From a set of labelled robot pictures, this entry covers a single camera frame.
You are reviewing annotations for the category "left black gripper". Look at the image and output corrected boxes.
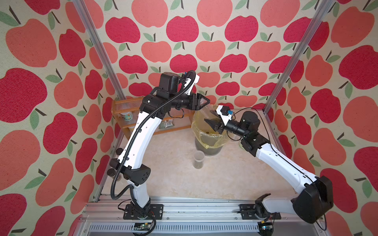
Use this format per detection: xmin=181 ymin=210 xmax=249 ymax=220
xmin=169 ymin=91 xmax=211 ymax=110

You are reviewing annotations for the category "tall clear jar with beans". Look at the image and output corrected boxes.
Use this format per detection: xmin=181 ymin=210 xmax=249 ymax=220
xmin=200 ymin=104 xmax=220 ymax=120

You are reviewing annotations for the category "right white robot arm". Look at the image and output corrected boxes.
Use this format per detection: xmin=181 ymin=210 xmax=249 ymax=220
xmin=205 ymin=106 xmax=334 ymax=224

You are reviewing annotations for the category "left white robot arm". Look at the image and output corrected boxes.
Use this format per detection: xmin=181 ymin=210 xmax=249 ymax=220
xmin=109 ymin=70 xmax=210 ymax=219

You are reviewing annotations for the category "short clear jar with beans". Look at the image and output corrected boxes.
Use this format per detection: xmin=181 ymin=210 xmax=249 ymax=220
xmin=193 ymin=150 xmax=205 ymax=169

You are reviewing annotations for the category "grey bin with yellow bag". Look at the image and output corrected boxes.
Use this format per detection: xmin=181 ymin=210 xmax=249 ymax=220
xmin=192 ymin=105 xmax=231 ymax=156

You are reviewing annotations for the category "green packet on shelf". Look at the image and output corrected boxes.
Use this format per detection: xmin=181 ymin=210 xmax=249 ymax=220
xmin=159 ymin=120 xmax=174 ymax=130

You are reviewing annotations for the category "white printed cup on shelf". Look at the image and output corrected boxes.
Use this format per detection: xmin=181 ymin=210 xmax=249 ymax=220
xmin=121 ymin=112 xmax=133 ymax=122

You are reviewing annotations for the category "orange wooden shelf rack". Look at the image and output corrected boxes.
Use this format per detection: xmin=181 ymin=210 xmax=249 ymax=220
xmin=111 ymin=94 xmax=196 ymax=141

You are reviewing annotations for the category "small circuit board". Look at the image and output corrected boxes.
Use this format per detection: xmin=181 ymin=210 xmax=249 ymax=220
xmin=133 ymin=223 xmax=152 ymax=231

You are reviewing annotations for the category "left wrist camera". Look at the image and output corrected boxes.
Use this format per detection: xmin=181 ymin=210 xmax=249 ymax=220
xmin=184 ymin=72 xmax=200 ymax=95

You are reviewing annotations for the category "dark lid jar by wall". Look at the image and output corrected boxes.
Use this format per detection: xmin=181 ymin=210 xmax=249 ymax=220
xmin=116 ymin=147 xmax=124 ymax=156

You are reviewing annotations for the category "black corrugated cable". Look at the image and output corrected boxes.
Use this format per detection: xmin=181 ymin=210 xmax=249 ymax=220
xmin=110 ymin=70 xmax=197 ymax=236

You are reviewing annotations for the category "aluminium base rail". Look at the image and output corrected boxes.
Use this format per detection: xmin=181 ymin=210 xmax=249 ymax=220
xmin=72 ymin=195 xmax=328 ymax=236

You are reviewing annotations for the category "left aluminium frame post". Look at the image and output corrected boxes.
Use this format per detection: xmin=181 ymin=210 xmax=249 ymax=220
xmin=73 ymin=0 xmax=126 ymax=100

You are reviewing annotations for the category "aluminium frame post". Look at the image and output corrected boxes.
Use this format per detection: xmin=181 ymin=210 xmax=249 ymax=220
xmin=263 ymin=0 xmax=336 ymax=116
xmin=73 ymin=0 xmax=126 ymax=100

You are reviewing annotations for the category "right aluminium frame post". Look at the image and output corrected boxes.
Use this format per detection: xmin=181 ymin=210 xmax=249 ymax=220
xmin=263 ymin=0 xmax=336 ymax=116

